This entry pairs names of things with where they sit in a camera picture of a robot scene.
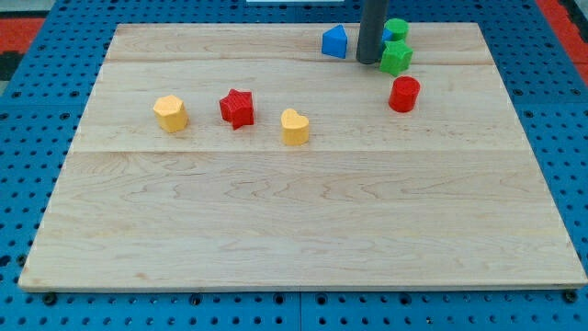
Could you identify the red star block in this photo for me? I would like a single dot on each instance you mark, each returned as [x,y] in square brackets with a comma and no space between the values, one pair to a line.
[238,108]

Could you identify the green star block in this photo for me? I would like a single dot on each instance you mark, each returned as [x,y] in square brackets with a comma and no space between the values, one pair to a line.
[396,57]

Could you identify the yellow heart block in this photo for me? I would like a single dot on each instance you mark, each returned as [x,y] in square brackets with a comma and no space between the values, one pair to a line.
[295,127]

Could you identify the light wooden board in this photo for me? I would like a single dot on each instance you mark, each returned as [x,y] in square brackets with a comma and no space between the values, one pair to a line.
[446,197]

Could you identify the blue triangular block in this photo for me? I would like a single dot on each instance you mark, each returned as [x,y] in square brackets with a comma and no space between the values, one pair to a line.
[334,42]

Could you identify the red cylinder block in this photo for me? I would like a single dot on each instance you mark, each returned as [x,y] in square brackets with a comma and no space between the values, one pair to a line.
[404,93]

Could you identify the yellow hexagon block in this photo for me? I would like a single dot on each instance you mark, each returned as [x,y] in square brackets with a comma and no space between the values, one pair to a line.
[171,113]

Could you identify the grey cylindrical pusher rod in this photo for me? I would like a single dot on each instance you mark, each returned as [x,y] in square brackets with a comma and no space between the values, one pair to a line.
[371,27]

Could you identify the small blue block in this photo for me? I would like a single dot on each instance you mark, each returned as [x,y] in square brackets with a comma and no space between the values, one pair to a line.
[387,35]

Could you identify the green cylinder block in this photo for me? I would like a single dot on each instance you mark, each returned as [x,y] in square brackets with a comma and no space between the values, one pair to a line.
[399,28]

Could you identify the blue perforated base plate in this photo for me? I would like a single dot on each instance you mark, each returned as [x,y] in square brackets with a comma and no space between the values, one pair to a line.
[540,57]

